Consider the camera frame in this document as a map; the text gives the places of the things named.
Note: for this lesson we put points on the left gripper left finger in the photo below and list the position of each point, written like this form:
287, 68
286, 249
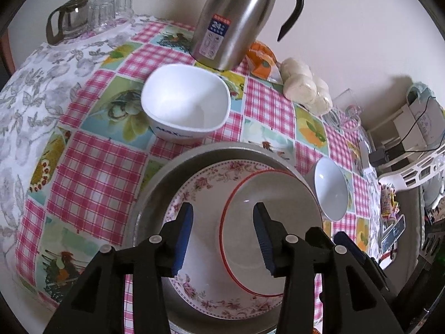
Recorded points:
95, 304

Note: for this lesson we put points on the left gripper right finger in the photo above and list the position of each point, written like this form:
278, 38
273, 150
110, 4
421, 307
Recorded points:
351, 301

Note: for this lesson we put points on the stainless steel basin plate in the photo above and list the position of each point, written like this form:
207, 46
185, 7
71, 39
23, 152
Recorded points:
147, 218

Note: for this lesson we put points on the light blue round bowl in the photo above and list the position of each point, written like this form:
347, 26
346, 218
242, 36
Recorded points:
329, 186

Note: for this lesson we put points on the floral pattern plate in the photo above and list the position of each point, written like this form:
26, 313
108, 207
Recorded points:
203, 281

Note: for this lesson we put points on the strawberry pattern bowl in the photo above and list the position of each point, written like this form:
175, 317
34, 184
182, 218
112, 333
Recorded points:
288, 200

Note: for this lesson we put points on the white square bowl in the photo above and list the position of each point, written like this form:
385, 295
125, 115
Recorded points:
185, 104

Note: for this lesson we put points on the colourful candy roll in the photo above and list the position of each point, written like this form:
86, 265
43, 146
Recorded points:
389, 205

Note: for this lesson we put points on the pink checkered tablecloth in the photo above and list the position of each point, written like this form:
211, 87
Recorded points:
89, 140

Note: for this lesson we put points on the white plastic chair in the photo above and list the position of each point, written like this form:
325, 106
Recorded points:
424, 168

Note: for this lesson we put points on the black power adapter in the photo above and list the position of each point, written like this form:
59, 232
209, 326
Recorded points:
378, 157

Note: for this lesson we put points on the white power strip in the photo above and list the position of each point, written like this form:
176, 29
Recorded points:
367, 168

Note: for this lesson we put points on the paper bag on shelf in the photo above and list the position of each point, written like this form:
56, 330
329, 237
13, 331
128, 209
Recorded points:
427, 111

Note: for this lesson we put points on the bag of steamed buns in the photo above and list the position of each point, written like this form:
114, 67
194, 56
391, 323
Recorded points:
301, 86

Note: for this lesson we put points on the grey floral white cloth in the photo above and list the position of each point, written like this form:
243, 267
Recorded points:
33, 100

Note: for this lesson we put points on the orange snack packet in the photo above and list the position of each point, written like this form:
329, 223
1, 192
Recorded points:
262, 62

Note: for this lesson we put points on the clear drinking glass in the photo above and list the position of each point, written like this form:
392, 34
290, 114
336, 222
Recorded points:
101, 14
123, 8

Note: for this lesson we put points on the steel thermos jug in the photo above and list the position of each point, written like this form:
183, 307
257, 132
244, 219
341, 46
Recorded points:
227, 28

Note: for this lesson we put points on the white wall shelf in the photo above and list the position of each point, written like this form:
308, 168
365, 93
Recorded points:
401, 137

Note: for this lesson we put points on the glass mug with handle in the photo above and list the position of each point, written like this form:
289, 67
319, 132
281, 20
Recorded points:
342, 111

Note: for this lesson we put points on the glass teapot black handle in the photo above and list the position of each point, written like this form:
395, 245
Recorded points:
70, 20

